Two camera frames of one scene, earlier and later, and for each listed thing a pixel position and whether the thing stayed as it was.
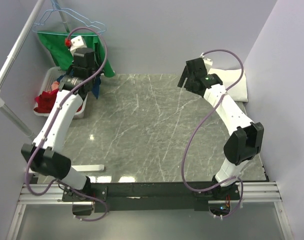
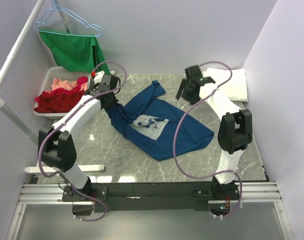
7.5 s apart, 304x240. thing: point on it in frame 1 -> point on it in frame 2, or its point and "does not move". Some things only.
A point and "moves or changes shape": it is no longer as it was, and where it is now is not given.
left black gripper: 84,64 -> 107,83
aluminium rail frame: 248,192 does not move
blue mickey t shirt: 95,88 moves or changes shape
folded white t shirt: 229,77 does not move
